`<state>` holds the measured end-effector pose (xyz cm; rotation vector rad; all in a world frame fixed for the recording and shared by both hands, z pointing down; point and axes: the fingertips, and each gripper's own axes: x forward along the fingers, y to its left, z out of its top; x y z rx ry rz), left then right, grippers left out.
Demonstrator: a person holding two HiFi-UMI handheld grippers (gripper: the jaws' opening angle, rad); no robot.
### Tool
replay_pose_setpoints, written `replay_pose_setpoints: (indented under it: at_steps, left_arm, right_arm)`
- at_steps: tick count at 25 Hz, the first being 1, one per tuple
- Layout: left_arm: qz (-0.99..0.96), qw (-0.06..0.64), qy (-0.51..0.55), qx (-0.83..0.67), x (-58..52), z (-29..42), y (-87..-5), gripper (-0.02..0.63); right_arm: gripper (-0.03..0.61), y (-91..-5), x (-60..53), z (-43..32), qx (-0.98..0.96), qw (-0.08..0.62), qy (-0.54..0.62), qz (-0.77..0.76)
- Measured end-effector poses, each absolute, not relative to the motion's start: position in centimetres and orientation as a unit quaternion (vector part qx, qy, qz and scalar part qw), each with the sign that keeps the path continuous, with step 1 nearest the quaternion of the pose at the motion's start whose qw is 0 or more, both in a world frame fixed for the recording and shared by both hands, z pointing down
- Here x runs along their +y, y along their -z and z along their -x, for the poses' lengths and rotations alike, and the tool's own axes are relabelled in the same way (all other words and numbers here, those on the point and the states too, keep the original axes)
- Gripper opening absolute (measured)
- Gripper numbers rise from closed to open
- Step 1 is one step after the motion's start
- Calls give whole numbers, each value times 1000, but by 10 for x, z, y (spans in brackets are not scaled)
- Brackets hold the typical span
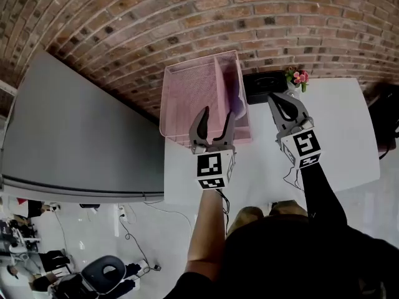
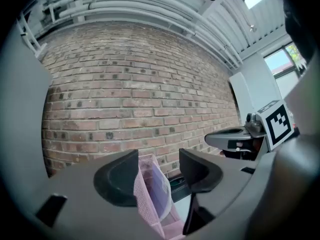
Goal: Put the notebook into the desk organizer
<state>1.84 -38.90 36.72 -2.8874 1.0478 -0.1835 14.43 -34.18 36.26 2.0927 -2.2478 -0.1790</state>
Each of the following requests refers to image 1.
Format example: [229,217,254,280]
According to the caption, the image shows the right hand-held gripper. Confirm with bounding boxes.
[267,92,323,170]

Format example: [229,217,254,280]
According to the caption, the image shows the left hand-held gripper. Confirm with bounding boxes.
[188,105,237,190]

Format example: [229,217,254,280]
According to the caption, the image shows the lilac spiral notebook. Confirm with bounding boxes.
[229,82,248,120]

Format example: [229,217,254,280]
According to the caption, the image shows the pink mesh file tray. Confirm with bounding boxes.
[159,50,253,148]

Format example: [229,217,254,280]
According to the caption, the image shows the person's left forearm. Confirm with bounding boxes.
[186,188,227,275]

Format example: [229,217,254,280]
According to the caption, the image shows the person's right forearm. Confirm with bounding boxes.
[299,160,349,227]

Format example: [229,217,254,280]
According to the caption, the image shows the white goblet-shaped ornament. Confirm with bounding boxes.
[286,84,302,101]

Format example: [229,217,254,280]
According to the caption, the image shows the black tissue box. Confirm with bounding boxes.
[242,70,289,105]

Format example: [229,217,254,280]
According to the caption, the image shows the potted pink flowers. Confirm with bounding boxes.
[285,66,310,93]

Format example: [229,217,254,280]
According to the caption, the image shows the person's khaki trousers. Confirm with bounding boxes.
[227,200,308,236]

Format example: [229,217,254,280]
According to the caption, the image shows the black backpack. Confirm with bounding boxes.
[367,82,399,146]

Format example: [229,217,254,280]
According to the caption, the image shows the brown chair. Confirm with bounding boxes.
[378,141,391,161]

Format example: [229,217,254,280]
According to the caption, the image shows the person's black shirt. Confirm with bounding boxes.
[161,213,399,299]

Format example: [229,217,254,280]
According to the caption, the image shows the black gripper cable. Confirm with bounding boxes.
[215,188,231,230]
[282,166,305,192]

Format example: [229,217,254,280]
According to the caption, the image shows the white floor cable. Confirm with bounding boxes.
[143,201,193,239]

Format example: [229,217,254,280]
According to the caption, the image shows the black floor cable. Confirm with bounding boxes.
[120,216,161,273]

